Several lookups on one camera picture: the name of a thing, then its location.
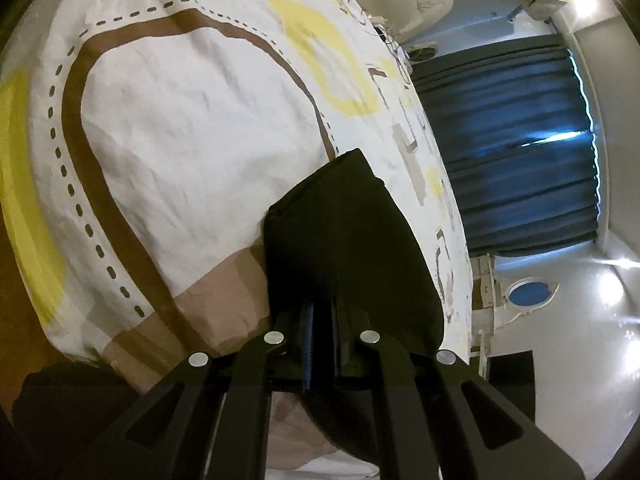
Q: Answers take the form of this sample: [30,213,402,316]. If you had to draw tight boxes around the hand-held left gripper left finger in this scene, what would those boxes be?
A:
[85,302,316,480]

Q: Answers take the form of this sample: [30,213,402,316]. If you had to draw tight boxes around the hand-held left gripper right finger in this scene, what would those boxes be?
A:
[331,300,586,480]

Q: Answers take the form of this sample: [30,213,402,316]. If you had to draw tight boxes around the black pants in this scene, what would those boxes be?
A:
[262,147,446,463]

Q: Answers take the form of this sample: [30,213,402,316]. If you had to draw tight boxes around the black cabinet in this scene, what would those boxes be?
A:
[487,352,536,428]

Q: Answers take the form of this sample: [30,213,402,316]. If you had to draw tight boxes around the white dresser with oval mirror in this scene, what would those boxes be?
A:
[472,255,558,361]

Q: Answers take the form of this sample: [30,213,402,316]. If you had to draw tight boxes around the white printed bed sheet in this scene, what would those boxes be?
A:
[0,0,473,480]

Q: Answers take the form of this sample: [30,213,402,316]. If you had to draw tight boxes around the dark blue curtain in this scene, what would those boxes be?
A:
[410,35,601,258]

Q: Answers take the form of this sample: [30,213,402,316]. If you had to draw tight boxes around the thin black cable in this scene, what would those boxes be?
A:
[367,12,408,61]

